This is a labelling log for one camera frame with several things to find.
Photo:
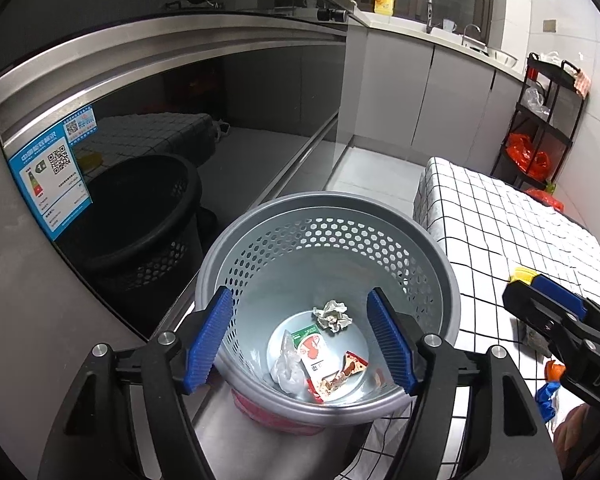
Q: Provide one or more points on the thin curved faucet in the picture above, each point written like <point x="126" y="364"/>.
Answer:
<point x="466" y="35"/>

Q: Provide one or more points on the person's right hand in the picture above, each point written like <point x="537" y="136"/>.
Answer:
<point x="572" y="432"/>

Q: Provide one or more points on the red plastic stool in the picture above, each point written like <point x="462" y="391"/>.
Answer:
<point x="260" y="410"/>

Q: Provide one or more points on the checked red cloth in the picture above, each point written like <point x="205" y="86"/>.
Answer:
<point x="581" y="85"/>

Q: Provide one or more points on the small black stove knob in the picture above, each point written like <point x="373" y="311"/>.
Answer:
<point x="332" y="14"/>

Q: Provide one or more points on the red-and-brown snack wrapper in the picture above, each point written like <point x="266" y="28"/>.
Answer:
<point x="350" y="365"/>

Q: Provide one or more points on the white plastic bag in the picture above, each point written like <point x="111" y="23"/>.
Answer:
<point x="550" y="59"/>

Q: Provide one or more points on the steel kitchen faucet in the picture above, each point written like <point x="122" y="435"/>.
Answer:
<point x="430" y="15"/>

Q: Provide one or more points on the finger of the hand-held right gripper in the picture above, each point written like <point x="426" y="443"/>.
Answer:
<point x="560" y="295"/>
<point x="555" y="330"/>

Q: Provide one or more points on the yellow detergent bottle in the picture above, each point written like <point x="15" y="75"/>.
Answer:
<point x="384" y="2"/>

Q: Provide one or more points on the small blue sticker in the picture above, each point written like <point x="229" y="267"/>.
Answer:
<point x="79" y="122"/>

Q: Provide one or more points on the wall socket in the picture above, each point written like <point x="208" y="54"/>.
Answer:
<point x="549" y="25"/>

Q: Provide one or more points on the yellow plastic container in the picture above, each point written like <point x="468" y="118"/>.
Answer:
<point x="520" y="275"/>

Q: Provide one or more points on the grey kitchen cabinet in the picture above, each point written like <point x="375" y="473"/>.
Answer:
<point x="430" y="100"/>

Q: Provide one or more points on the blue rubber glove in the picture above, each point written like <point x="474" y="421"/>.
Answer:
<point x="547" y="400"/>

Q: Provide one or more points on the white paper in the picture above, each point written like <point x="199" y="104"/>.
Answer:
<point x="332" y="316"/>

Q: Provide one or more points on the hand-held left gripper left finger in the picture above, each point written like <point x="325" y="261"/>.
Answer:
<point x="207" y="345"/>

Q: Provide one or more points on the black shelf rack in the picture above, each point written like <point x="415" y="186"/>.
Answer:
<point x="522" y="110"/>

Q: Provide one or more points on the grey perforated waste basket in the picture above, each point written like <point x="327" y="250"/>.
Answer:
<point x="330" y="240"/>

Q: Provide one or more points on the clear plastic bag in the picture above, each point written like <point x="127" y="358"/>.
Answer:
<point x="537" y="100"/>
<point x="287" y="370"/>

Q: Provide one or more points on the clear plastic bag on rack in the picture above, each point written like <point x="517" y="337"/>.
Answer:
<point x="537" y="100"/>

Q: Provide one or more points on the large blue energy label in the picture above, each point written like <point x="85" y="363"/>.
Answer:
<point x="50" y="190"/>

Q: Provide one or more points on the black glass built-in oven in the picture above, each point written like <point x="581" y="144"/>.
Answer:
<point x="255" y="110"/>

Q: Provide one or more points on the red-and-white drink carton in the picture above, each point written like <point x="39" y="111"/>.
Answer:
<point x="312" y="355"/>

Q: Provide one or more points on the red plastic bag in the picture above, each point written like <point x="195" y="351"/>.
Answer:
<point x="545" y="200"/>
<point x="527" y="157"/>

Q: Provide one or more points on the white cup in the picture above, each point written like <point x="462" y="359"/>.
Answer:
<point x="448" y="25"/>

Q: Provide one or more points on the metal bowl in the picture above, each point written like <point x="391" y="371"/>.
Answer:
<point x="502" y="58"/>

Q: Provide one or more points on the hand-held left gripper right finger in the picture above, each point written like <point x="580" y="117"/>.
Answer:
<point x="392" y="340"/>

